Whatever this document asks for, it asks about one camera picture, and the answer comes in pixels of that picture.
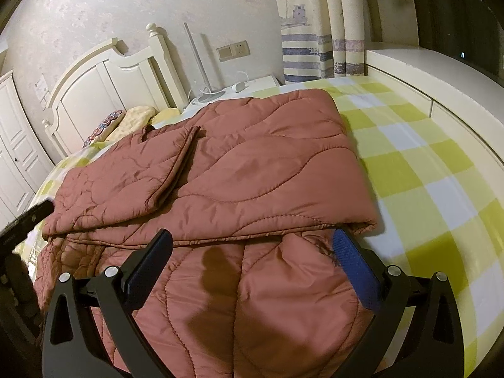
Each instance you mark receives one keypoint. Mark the wall switch socket panel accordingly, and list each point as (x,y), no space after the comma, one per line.
(232,51)

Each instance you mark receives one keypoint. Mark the boat print curtain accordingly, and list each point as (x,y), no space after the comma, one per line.
(303,55)

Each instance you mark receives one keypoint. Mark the white wooden headboard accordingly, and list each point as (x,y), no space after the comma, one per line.
(110,82)

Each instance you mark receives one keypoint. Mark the yellow floral pillow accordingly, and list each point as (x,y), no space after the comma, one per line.
(134,118)

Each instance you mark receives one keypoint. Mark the white nightstand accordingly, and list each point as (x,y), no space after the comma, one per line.
(260,84)

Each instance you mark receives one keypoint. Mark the white lamp stand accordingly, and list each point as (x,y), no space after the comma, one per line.
(208,95)

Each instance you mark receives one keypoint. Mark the dark window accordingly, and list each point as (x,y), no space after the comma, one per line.
(464,15)

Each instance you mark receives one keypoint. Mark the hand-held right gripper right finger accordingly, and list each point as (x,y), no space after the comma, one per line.
(354,267)

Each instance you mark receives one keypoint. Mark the white window ledge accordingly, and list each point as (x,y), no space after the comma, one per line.
(433,71)

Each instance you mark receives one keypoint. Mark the patterned round-print pillow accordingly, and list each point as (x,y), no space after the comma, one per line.
(104,126)

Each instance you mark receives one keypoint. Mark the pink quilted coat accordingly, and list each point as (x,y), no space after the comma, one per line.
(256,165)

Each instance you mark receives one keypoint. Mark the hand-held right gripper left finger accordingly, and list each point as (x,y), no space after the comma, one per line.
(147,267)

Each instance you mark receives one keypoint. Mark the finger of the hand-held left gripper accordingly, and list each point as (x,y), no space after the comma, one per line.
(27,222)

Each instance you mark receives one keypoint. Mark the white wardrobe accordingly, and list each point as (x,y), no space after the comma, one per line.
(15,145)

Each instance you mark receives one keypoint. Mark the green checked bed sheet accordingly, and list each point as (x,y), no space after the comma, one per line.
(413,165)

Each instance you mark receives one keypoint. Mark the plain yellow pillow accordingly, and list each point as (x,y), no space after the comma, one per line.
(165,116)

